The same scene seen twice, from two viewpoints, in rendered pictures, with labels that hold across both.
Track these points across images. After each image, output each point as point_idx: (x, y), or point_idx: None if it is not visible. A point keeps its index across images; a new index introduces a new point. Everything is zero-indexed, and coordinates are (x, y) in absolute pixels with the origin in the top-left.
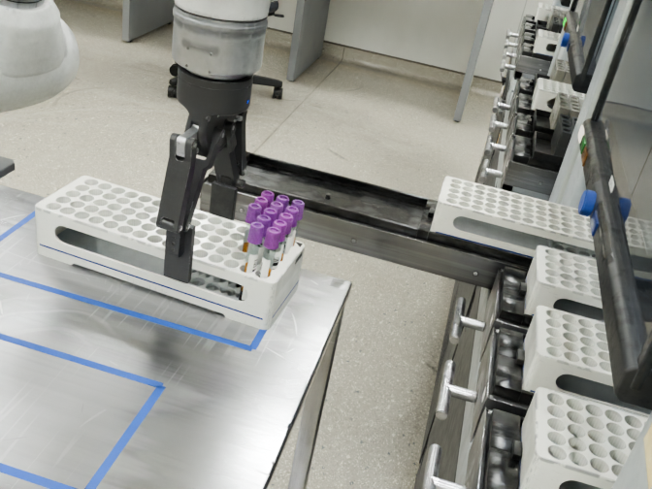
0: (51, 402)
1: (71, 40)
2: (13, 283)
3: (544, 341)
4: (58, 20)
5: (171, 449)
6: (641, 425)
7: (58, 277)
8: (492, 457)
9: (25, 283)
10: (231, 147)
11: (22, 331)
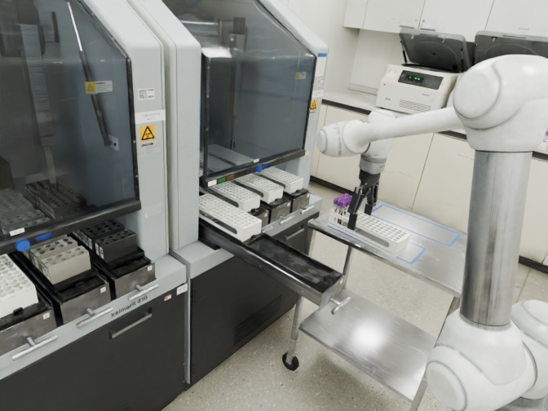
0: (391, 216)
1: (435, 348)
2: (409, 240)
3: (278, 187)
4: (445, 322)
5: None
6: (276, 176)
7: None
8: (302, 192)
9: None
10: None
11: (402, 229)
